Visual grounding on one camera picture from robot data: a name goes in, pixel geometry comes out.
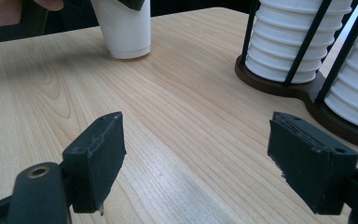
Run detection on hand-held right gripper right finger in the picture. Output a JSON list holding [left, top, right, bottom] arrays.
[[267, 111, 358, 216]]

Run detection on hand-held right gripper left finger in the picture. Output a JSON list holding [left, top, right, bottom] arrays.
[[61, 111, 128, 217]]

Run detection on white paper cup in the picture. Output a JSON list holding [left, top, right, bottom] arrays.
[[89, 0, 152, 60]]

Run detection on black wire cup holder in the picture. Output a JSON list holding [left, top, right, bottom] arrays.
[[234, 0, 358, 153]]

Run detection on short stack of white cups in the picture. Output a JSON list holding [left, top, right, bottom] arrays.
[[244, 0, 353, 84]]

